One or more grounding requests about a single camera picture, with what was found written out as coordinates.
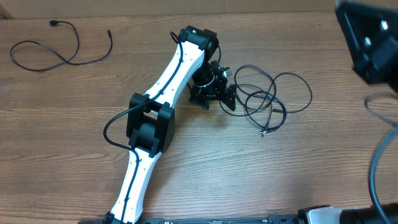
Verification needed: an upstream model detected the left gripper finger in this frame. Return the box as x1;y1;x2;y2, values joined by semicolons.
221;85;237;111
189;94;210;110

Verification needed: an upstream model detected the black USB cable bundle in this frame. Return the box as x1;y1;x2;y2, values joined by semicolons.
217;64;313;136

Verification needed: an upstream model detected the separated black USB cable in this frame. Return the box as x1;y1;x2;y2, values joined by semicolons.
9;19;113;72

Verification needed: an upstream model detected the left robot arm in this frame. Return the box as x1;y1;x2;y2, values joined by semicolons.
103;26;236;223

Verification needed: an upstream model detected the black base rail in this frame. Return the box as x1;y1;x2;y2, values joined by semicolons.
137;215;305;224

